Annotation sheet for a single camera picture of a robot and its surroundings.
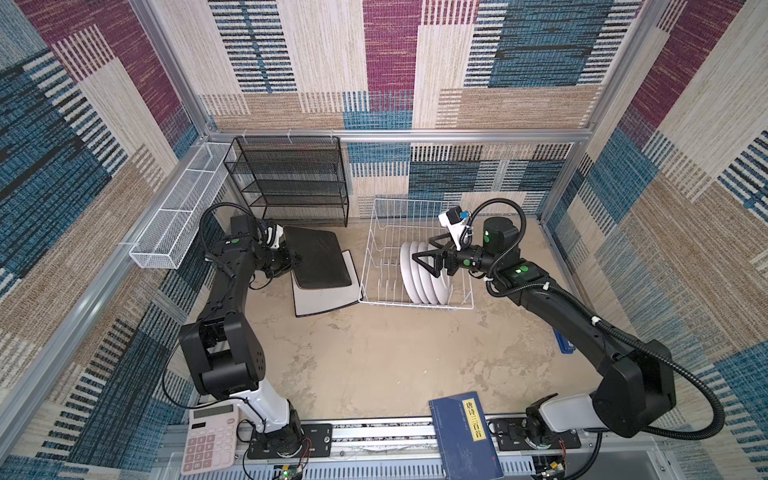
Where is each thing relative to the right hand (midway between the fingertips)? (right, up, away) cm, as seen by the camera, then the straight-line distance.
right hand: (423, 252), depth 75 cm
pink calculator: (-51, -45, -2) cm, 68 cm away
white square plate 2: (-19, -11, +20) cm, 30 cm away
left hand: (-33, -1, +11) cm, 35 cm away
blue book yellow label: (+10, -45, -2) cm, 47 cm away
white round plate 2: (0, -5, -6) cm, 8 cm away
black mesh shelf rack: (-44, +26, +36) cm, 62 cm away
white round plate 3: (+7, -10, +14) cm, 18 cm away
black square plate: (-28, -4, +18) cm, 34 cm away
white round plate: (-3, -6, +10) cm, 12 cm away
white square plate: (-32, -16, +19) cm, 41 cm away
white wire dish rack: (-5, +8, +40) cm, 41 cm away
